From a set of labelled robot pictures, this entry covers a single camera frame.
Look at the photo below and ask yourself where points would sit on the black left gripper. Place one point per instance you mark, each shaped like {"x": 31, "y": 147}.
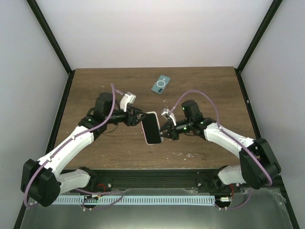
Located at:
{"x": 133, "y": 121}

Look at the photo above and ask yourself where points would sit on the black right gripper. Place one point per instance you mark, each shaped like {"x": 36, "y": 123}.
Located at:
{"x": 172, "y": 133}

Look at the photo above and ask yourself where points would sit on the cream phone case with ring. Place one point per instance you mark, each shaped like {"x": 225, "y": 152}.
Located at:
{"x": 151, "y": 129}

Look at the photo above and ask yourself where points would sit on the teal phone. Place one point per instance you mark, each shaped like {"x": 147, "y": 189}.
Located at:
{"x": 160, "y": 84}

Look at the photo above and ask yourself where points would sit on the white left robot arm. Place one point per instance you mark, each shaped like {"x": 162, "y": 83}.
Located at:
{"x": 43, "y": 180}

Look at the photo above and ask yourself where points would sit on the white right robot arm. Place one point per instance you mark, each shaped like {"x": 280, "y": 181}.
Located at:
{"x": 258, "y": 164}

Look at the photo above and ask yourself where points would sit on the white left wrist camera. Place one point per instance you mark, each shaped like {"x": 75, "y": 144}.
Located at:
{"x": 128, "y": 98}

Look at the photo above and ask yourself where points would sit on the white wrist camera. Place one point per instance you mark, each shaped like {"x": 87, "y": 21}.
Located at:
{"x": 166, "y": 113}
{"x": 128, "y": 98}

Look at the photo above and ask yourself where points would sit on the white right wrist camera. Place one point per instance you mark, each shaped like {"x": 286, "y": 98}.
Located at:
{"x": 166, "y": 113}

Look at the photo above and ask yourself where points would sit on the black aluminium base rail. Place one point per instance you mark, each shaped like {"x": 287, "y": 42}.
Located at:
{"x": 202, "y": 180}

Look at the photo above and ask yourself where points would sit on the light blue slotted cable duct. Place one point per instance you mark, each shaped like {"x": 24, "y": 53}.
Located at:
{"x": 138, "y": 200}

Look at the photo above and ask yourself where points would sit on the black left frame post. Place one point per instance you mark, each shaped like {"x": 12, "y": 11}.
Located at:
{"x": 49, "y": 34}

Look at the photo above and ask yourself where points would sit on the black frame post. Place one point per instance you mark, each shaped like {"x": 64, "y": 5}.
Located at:
{"x": 272, "y": 10}
{"x": 49, "y": 34}

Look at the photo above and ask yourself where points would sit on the black right frame post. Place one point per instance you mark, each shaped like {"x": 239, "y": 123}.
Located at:
{"x": 272, "y": 10}

